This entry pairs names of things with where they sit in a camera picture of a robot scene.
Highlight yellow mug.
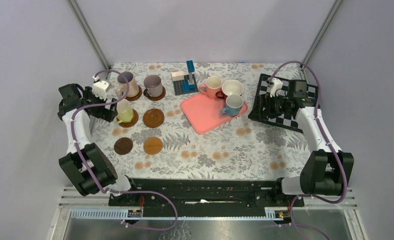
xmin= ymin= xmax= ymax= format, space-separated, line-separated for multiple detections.
xmin=113 ymin=99 xmax=134 ymax=124

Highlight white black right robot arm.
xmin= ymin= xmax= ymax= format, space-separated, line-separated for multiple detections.
xmin=257 ymin=77 xmax=354 ymax=206

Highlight dark brown wooden coaster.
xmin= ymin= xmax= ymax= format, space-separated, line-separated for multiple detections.
xmin=143 ymin=108 xmax=165 ymax=128
xmin=118 ymin=109 xmax=139 ymax=128
xmin=143 ymin=87 xmax=166 ymax=101
xmin=125 ymin=85 xmax=143 ymax=101

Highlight building block model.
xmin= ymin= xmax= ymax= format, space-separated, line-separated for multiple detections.
xmin=171 ymin=60 xmax=198 ymax=96

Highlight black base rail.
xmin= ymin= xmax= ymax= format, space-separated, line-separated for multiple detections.
xmin=109 ymin=178 xmax=293 ymax=218

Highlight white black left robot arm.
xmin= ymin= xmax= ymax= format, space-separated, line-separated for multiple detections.
xmin=58 ymin=83 xmax=140 ymax=206

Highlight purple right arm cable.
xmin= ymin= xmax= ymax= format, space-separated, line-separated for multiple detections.
xmin=267 ymin=60 xmax=348 ymax=240

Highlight tall pink beige mug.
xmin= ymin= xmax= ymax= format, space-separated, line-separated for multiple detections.
xmin=116 ymin=71 xmax=138 ymax=98

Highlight blue floral mug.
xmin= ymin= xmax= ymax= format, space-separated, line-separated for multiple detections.
xmin=221 ymin=94 xmax=244 ymax=117

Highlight white cream cup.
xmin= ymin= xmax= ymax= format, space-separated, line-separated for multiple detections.
xmin=215 ymin=79 xmax=244 ymax=100

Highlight mauve mug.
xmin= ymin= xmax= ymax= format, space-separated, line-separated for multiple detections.
xmin=144 ymin=74 xmax=163 ymax=98

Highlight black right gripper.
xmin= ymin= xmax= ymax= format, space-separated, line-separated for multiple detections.
xmin=248 ymin=92 xmax=291 ymax=121

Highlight light wooden coaster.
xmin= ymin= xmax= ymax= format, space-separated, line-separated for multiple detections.
xmin=143 ymin=137 xmax=163 ymax=155

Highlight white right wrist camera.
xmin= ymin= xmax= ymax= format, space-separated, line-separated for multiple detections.
xmin=268 ymin=77 xmax=283 ymax=98

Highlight black white chessboard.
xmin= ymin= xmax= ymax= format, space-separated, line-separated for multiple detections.
xmin=248 ymin=74 xmax=318 ymax=133

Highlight pink plastic tray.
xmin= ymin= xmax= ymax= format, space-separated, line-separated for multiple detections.
xmin=180 ymin=93 xmax=248 ymax=134

